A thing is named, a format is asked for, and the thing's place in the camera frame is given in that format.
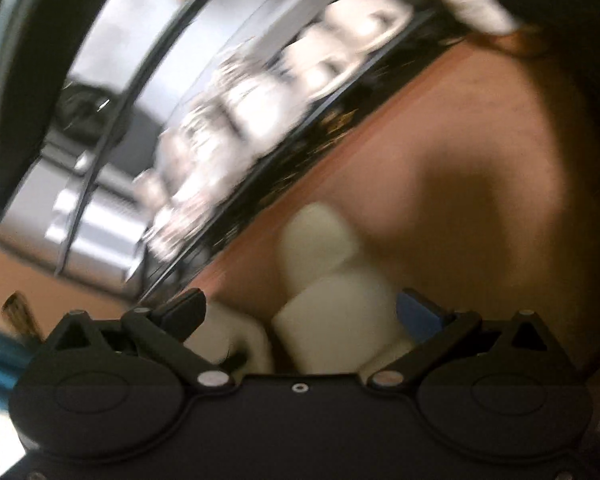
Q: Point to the white box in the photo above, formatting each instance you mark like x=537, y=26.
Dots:
x=100, y=220

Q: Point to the white chunky sneaker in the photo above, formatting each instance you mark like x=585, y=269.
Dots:
x=210, y=130
x=270, y=85

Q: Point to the blue cloth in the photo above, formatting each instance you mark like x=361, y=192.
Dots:
x=0, y=355

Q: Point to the dark round object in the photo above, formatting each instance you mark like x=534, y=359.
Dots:
x=87, y=102

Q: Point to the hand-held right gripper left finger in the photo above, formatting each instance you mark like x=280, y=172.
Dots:
x=190, y=307

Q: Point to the brown board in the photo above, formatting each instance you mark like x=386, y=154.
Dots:
x=55, y=280

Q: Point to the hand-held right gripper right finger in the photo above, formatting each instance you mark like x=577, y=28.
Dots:
x=420, y=312

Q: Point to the black metal shoe rack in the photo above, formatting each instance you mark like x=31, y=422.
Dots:
x=40, y=85

